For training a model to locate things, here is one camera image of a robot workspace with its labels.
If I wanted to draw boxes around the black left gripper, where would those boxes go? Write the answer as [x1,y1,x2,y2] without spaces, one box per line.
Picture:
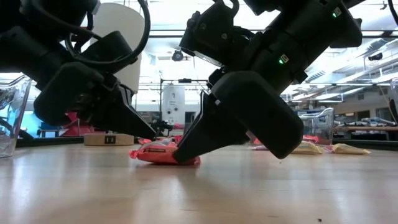
[32,61,157,141]

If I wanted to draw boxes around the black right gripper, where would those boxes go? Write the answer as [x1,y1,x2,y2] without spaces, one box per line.
[172,67,305,164]

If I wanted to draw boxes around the orange packet with white label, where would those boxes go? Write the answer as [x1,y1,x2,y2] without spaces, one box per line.
[129,141,202,166]

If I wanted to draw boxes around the yellow candy bar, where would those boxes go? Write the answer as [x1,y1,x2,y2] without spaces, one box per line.
[331,142,372,156]
[291,140,324,155]

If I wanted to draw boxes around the orange red candy bar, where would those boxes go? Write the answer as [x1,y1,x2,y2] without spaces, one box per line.
[248,138,269,151]

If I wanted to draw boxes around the red candy packets right pile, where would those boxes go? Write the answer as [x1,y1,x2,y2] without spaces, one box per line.
[15,136,398,151]

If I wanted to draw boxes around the silver pink candy bar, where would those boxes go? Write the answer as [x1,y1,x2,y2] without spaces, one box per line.
[302,134,320,144]

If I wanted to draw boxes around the white column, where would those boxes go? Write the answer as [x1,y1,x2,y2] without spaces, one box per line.
[162,85,187,125]

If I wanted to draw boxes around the red storage bin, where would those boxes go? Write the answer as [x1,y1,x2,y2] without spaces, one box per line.
[60,124,96,138]
[65,111,81,126]

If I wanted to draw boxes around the white shade wooden base lamp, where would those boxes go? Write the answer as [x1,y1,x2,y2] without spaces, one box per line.
[83,2,146,146]

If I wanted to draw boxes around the blue shelf bins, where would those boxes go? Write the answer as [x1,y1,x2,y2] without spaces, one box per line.
[295,109,324,118]

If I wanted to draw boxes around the clear plastic bin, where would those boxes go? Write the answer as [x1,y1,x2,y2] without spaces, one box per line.
[297,107,335,146]
[388,77,398,124]
[0,74,32,159]

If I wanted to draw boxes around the wooden workbench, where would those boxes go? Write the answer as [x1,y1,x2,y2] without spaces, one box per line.
[334,125,398,132]

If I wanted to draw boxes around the black frame stand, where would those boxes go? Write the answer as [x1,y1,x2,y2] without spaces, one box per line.
[159,78,208,131]

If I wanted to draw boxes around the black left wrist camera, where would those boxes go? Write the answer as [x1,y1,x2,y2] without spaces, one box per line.
[81,30,137,68]

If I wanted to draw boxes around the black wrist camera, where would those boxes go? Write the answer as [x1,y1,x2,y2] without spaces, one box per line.
[81,30,137,68]
[179,0,249,68]

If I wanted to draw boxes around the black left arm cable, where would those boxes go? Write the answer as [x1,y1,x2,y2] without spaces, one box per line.
[29,0,152,73]

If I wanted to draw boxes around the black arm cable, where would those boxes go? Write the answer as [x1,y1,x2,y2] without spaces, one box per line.
[29,0,152,73]
[213,0,242,18]

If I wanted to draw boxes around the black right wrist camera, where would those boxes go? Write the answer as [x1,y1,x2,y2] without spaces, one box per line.
[179,0,249,68]

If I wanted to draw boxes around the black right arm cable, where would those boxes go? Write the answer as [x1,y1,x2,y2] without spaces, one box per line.
[213,0,242,18]

